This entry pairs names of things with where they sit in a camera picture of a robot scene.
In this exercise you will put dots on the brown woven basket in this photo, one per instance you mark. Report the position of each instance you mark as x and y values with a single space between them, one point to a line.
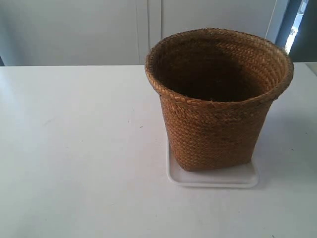
215 88

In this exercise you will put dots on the white plastic tray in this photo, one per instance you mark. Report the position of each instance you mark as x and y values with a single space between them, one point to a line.
243 176

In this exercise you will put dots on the dark window frame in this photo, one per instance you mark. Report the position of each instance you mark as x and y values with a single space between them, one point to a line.
293 27

